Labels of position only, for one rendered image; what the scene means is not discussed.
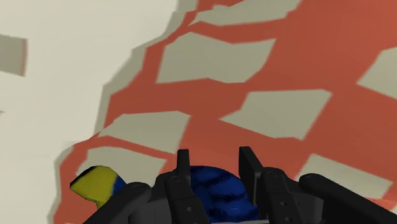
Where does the red and beige patterned furniture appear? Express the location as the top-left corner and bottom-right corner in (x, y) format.
(46, 0), (397, 224)

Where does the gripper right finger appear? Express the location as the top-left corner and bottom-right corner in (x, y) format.
(238, 146), (397, 224)

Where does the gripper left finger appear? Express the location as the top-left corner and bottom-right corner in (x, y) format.
(81, 148), (212, 224)

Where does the blue and yellow toy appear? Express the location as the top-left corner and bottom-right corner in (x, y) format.
(69, 165), (260, 223)

